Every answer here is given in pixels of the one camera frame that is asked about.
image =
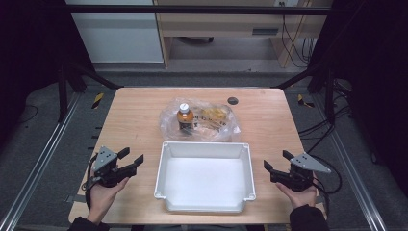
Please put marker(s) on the clear plastic bag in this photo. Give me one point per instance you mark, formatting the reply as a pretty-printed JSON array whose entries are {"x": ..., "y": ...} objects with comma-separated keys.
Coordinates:
[{"x": 221, "y": 126}]

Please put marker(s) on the person's left hand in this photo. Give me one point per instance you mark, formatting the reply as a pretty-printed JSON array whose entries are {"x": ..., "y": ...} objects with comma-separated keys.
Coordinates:
[{"x": 103, "y": 197}]

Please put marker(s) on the black horizontal frame bar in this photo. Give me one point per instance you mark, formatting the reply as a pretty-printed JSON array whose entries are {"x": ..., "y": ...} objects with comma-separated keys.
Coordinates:
[{"x": 192, "y": 9}]

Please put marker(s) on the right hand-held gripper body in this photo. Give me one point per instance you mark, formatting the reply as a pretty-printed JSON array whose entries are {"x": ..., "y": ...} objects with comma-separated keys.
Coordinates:
[{"x": 300, "y": 174}]

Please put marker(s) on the black curtain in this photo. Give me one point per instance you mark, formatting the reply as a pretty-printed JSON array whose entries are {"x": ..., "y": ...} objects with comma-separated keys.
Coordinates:
[
  {"x": 375, "y": 64},
  {"x": 29, "y": 48}
]

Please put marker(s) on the yellow snack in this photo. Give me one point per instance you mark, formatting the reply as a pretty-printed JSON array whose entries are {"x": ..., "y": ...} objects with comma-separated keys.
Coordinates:
[{"x": 214, "y": 113}]

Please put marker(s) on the orange drink bottle white cap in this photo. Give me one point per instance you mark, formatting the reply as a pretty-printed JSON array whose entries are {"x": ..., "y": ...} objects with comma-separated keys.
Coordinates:
[{"x": 185, "y": 119}]

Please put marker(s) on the white cabinet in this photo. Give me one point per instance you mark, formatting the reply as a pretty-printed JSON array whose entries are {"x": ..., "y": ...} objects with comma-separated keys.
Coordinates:
[{"x": 118, "y": 38}]

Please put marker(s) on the aluminium floor rail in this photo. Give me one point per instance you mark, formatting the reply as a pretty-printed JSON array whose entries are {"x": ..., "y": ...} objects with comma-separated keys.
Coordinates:
[
  {"x": 352, "y": 166},
  {"x": 41, "y": 160}
]

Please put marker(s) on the grey tape strip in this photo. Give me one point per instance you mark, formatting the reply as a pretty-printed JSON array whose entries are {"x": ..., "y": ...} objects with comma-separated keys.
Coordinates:
[{"x": 74, "y": 199}]

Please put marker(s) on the black metal stand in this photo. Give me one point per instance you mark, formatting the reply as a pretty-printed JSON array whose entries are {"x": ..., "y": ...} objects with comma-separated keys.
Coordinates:
[
  {"x": 329, "y": 96},
  {"x": 63, "y": 93}
]

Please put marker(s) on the white plastic bin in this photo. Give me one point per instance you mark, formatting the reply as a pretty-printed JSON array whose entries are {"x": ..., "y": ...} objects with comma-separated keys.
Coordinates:
[{"x": 205, "y": 179}]

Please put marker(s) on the yellow black tape marker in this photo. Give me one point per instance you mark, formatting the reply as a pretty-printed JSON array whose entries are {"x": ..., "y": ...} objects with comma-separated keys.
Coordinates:
[
  {"x": 303, "y": 101},
  {"x": 97, "y": 100}
]

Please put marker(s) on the dark round table grommet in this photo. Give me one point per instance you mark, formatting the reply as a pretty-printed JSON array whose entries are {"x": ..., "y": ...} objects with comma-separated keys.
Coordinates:
[{"x": 233, "y": 100}]

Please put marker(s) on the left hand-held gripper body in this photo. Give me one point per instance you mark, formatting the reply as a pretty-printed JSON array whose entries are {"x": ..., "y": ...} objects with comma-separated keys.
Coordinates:
[{"x": 105, "y": 160}]

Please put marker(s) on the person's right hand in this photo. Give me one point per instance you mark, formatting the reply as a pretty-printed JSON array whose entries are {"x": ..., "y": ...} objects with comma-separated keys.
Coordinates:
[{"x": 300, "y": 197}]

